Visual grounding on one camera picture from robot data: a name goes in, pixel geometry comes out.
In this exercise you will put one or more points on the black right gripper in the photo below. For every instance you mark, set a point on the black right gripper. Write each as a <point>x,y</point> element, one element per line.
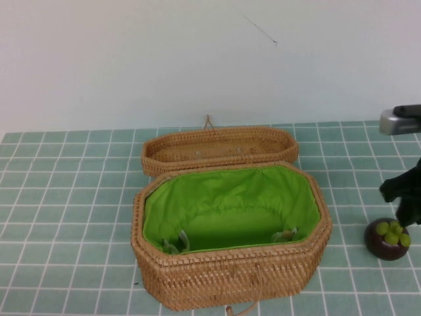
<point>406,184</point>

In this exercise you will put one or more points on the dark purple mangosteen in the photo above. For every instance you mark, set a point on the dark purple mangosteen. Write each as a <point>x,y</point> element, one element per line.
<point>381,243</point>

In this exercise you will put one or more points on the woven rattan basket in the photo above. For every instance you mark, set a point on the woven rattan basket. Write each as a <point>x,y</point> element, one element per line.
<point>223,276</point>

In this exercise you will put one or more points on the woven rattan basket lid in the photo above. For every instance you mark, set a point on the woven rattan basket lid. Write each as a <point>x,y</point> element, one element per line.
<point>184,145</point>

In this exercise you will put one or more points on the bright green fabric liner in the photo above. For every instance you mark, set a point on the bright green fabric liner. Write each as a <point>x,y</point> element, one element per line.
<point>230,197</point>

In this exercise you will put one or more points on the green white grid tablecloth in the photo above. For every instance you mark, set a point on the green white grid tablecloth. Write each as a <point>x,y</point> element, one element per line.
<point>65,197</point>

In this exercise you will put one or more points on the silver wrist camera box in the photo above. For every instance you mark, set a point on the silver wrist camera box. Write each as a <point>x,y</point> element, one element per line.
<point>399,125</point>

